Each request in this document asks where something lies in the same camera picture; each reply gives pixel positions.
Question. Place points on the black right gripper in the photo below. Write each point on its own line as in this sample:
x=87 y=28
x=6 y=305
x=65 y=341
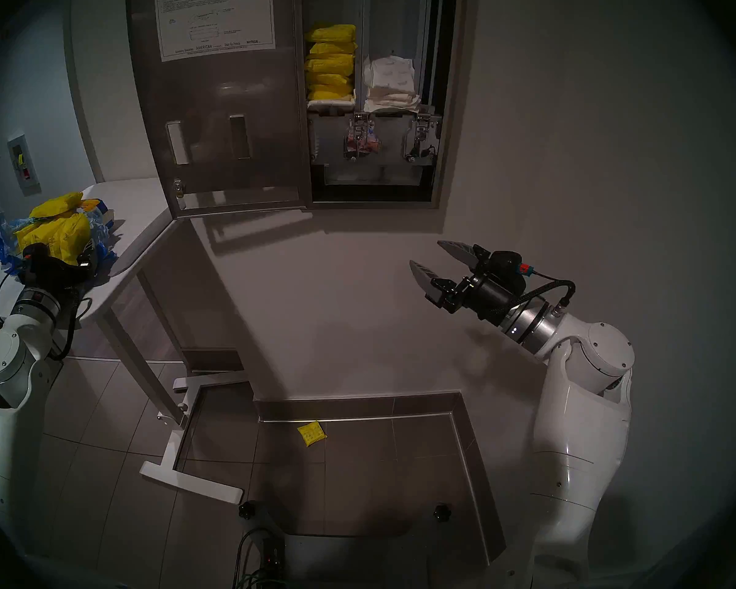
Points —
x=487 y=296

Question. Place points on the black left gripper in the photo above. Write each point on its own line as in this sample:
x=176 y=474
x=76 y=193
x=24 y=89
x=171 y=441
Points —
x=49 y=275

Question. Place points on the stainless steel dispenser door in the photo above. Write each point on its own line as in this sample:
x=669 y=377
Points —
x=251 y=103

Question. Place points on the dark robot base platform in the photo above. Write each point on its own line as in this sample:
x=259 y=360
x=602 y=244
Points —
x=343 y=563

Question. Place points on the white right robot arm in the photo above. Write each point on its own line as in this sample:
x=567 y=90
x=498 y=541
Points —
x=576 y=440

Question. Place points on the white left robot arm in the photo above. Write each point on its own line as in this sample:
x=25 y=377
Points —
x=0 y=422

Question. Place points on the stainless steel dispenser cabinet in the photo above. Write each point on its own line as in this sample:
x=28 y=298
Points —
x=444 y=164

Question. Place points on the blue plastic pad bag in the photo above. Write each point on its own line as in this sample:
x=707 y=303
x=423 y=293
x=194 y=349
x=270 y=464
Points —
x=101 y=216

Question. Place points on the white wrapped sanitary pad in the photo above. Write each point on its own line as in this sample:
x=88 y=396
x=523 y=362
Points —
x=391 y=72
x=392 y=107
x=331 y=103
x=395 y=98

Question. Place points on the black round knob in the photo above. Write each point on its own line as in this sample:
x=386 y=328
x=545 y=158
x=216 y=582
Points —
x=249 y=509
x=443 y=512

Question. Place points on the white instruction sheet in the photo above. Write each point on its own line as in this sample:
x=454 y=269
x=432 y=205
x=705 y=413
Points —
x=214 y=17

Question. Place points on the black power box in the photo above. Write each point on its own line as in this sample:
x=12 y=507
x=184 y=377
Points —
x=273 y=554

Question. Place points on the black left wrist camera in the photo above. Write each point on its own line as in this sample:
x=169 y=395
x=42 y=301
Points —
x=37 y=251

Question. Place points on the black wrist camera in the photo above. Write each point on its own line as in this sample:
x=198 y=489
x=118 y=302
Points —
x=506 y=262
x=37 y=251

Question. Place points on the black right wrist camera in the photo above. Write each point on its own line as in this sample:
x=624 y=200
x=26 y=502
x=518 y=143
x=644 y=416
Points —
x=506 y=262

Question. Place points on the white pedestal table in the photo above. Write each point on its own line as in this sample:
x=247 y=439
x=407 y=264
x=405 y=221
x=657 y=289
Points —
x=141 y=207

